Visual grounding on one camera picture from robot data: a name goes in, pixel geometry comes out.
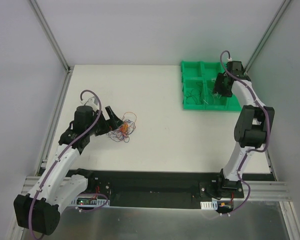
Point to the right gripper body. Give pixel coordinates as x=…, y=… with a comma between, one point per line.
x=222, y=85

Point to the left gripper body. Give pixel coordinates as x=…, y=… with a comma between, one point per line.
x=105, y=122

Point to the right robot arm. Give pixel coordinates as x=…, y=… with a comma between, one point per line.
x=253, y=127

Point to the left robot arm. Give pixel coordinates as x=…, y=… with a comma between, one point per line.
x=41, y=208

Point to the green compartment bin tray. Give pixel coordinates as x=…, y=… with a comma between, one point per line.
x=198, y=79

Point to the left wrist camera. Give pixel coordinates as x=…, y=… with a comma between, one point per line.
x=92, y=101

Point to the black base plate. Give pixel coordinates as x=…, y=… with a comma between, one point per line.
x=168, y=190

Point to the left white cable duct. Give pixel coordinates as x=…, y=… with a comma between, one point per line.
x=89, y=202

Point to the white cable duct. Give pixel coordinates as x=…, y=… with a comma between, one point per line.
x=209, y=205
x=89, y=202

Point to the right white cable duct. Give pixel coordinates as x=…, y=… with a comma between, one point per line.
x=209, y=205

